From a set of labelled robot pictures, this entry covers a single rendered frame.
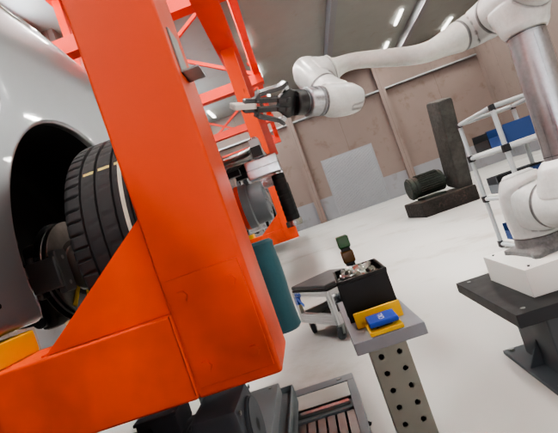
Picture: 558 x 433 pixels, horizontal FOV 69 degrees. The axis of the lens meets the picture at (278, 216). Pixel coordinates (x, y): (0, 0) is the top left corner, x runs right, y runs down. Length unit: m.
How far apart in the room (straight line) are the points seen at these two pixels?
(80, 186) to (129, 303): 0.42
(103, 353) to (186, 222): 0.28
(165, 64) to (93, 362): 0.55
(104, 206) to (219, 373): 0.50
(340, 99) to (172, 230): 0.72
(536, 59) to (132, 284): 1.21
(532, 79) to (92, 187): 1.23
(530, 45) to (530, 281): 0.68
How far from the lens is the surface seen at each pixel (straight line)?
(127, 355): 0.82
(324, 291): 2.41
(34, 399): 0.93
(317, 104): 1.24
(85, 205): 1.08
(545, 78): 1.41
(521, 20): 1.42
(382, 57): 1.46
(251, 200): 1.21
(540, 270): 1.46
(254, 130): 5.05
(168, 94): 0.78
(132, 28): 0.84
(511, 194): 1.53
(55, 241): 1.44
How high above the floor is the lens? 0.77
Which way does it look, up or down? 1 degrees up
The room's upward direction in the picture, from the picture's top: 19 degrees counter-clockwise
